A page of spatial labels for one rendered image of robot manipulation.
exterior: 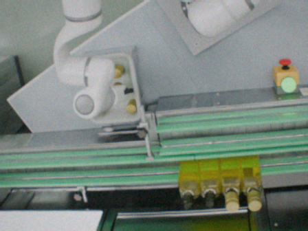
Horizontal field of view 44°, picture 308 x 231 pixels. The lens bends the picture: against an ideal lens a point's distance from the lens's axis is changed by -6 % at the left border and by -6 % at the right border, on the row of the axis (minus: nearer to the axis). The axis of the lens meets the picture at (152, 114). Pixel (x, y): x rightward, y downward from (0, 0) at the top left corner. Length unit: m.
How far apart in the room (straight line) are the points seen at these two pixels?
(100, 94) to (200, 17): 0.30
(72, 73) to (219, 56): 0.51
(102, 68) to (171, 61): 0.38
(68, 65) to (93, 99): 0.10
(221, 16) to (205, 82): 0.44
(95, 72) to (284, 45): 0.62
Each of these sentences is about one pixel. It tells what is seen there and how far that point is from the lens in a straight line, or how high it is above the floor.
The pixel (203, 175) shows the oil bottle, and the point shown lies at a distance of 1.09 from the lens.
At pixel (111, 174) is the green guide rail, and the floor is 0.91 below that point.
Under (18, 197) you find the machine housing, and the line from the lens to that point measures 1.56.
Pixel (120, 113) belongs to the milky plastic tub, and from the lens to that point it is 1.30.
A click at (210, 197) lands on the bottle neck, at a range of 1.03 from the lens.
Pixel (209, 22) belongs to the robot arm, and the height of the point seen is 1.09.
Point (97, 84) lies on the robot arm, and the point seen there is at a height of 1.11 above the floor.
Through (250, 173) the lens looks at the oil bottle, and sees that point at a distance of 1.09.
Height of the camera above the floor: 1.96
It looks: 64 degrees down
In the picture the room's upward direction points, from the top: 163 degrees counter-clockwise
